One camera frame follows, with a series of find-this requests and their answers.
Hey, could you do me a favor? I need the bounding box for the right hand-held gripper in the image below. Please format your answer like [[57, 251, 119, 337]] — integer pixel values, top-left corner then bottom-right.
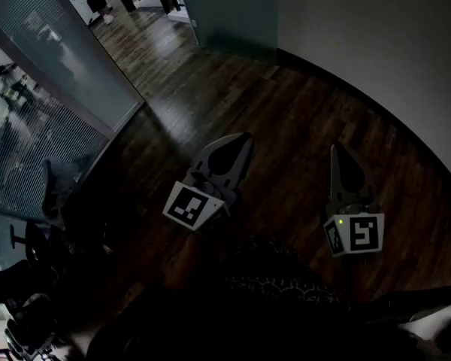
[[322, 144, 385, 258]]

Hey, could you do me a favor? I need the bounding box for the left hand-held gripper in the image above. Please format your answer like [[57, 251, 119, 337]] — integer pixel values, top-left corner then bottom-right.
[[162, 132, 255, 233]]

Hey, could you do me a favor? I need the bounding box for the person's left forearm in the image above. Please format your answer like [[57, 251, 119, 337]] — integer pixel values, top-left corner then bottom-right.
[[168, 229, 221, 289]]

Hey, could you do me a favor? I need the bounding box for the person's right forearm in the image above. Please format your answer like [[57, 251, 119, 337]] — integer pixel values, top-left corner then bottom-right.
[[336, 256, 366, 301]]

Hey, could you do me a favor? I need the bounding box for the person's dark patterned clothing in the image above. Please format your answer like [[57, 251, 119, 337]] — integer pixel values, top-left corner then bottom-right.
[[86, 235, 451, 361]]

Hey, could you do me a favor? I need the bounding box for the grey fabric office chair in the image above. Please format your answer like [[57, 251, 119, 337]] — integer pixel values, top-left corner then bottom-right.
[[41, 156, 86, 227]]

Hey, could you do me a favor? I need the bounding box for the glass partition with blinds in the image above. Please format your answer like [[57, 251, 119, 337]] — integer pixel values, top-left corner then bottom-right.
[[0, 0, 147, 315]]

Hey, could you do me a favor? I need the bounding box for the black office chair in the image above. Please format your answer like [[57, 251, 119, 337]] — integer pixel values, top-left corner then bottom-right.
[[0, 220, 114, 361]]

